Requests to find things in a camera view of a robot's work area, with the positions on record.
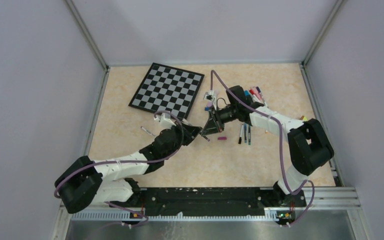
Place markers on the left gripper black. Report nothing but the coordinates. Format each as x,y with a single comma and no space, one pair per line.
189,132

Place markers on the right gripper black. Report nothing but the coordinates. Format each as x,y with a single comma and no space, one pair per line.
214,124

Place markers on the green gel pen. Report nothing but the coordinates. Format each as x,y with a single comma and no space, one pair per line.
249,135

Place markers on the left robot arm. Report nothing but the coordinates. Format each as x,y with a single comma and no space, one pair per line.
88,181

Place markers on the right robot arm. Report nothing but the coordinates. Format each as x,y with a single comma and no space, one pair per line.
304,146

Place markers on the blue gel pen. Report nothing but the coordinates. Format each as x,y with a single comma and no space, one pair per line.
245,133

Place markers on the lilac highlighter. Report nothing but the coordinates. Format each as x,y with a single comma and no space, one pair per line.
209,102

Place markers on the white marker red cap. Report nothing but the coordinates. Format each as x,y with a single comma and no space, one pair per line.
253,96

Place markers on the black grey chessboard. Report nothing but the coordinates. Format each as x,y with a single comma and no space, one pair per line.
167,88

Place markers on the thin marker pink cap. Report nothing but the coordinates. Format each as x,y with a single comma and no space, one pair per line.
256,94

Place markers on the thin marker navy cap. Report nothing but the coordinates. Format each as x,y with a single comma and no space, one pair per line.
262,96

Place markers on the yellow orange block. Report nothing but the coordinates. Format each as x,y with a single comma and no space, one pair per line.
304,118

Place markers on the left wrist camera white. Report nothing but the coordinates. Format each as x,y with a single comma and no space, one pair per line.
165,120

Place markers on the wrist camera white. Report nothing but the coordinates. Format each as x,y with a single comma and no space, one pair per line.
165,120
210,95

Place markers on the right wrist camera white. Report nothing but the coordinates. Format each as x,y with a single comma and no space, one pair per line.
210,95

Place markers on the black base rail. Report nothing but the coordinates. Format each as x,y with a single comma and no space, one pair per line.
211,201

